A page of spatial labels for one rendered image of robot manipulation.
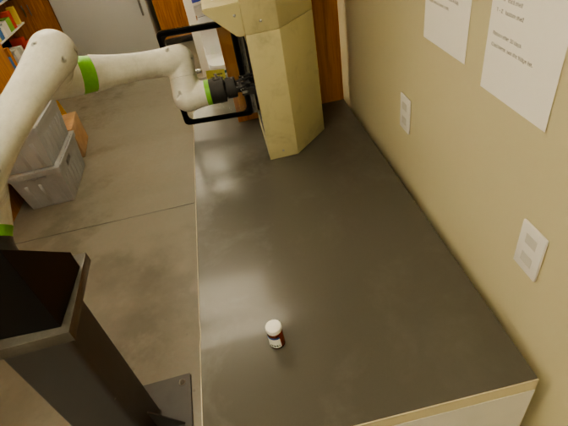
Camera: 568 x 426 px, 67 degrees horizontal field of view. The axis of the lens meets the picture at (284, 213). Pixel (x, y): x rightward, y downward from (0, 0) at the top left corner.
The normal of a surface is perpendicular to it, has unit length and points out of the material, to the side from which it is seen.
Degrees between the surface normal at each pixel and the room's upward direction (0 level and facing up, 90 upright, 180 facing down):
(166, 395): 0
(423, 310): 0
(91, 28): 90
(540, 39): 90
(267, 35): 90
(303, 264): 0
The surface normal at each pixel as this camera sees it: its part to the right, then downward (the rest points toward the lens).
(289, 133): 0.18, 0.61
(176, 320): -0.15, -0.76
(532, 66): -0.97, 0.22
